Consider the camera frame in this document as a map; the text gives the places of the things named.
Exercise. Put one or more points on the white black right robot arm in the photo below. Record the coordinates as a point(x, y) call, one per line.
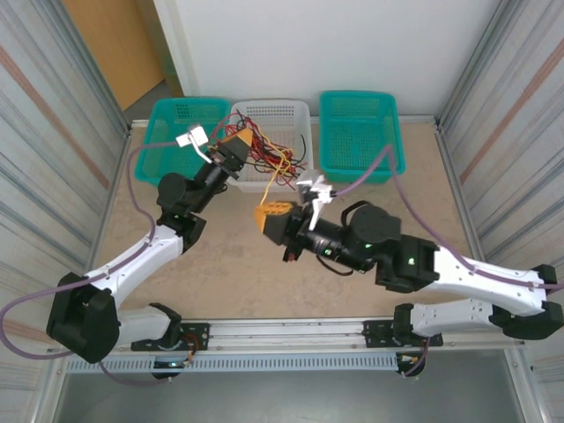
point(476, 273)

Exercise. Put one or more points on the wooden door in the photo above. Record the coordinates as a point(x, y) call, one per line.
point(114, 44)

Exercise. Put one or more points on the white door frame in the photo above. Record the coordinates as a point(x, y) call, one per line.
point(176, 44)

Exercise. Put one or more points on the aluminium frame post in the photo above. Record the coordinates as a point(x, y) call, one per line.
point(467, 66)
point(106, 79)

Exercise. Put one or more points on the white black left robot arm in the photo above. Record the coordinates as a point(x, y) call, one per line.
point(132, 260)

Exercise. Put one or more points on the teal plastic basket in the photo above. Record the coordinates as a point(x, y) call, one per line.
point(388, 110)
point(163, 163)

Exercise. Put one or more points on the aluminium table side rail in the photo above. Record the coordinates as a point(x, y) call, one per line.
point(120, 174)
point(454, 176)

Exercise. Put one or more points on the grey metal shelf panel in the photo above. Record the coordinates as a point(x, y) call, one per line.
point(286, 396)

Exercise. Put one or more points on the white plastic basket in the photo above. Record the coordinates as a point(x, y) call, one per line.
point(282, 110)

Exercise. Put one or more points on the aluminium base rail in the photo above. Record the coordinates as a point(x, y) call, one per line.
point(286, 337)

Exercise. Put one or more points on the small circuit board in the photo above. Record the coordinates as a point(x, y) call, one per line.
point(169, 364)

